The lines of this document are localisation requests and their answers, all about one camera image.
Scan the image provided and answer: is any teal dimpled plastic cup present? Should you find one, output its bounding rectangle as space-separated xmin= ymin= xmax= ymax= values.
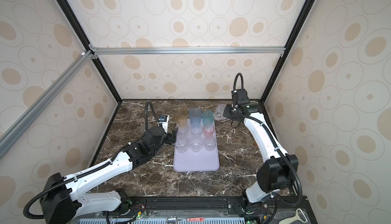
xmin=202 ymin=111 xmax=214 ymax=125

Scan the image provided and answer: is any pink ribbed plastic cup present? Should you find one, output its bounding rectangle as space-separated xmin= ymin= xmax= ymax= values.
xmin=203 ymin=124 xmax=215 ymax=137

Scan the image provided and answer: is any clear small tumbler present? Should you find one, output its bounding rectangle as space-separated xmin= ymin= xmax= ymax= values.
xmin=177 ymin=124 xmax=189 ymax=136

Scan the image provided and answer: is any blue grey plastic cup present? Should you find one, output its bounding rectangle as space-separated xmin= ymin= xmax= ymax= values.
xmin=188 ymin=108 xmax=202 ymax=125

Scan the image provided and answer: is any amber plastic cup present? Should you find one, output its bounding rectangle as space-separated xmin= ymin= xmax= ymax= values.
xmin=177 ymin=116 xmax=188 ymax=127

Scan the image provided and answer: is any clear cup front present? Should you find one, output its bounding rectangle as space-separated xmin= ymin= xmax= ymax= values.
xmin=204 ymin=136 xmax=217 ymax=151

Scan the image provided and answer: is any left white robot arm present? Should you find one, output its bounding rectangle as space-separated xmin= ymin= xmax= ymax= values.
xmin=23 ymin=112 xmax=178 ymax=224

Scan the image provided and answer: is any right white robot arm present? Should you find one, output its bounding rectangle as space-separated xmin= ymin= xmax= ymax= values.
xmin=223 ymin=73 xmax=303 ymax=214

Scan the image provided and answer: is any lavender plastic tray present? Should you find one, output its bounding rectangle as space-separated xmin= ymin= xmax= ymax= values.
xmin=174 ymin=119 xmax=220 ymax=172

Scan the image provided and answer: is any white peeler tool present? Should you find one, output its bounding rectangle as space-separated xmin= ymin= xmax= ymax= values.
xmin=279 ymin=208 xmax=309 ymax=224

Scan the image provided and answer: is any red handled screwdriver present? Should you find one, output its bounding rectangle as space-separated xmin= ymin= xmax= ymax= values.
xmin=177 ymin=217 xmax=205 ymax=222

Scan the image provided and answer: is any aluminium frame bar back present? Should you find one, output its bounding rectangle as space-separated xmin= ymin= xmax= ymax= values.
xmin=92 ymin=46 xmax=285 ymax=55

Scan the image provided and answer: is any aluminium frame bar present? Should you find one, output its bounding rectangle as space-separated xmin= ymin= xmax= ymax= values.
xmin=1 ymin=50 xmax=92 ymax=158
xmin=92 ymin=46 xmax=285 ymax=55

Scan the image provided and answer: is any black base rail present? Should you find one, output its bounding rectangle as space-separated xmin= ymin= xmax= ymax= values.
xmin=70 ymin=195 xmax=318 ymax=224

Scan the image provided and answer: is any aluminium frame bar left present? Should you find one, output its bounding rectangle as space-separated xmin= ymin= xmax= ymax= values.
xmin=1 ymin=50 xmax=92 ymax=158

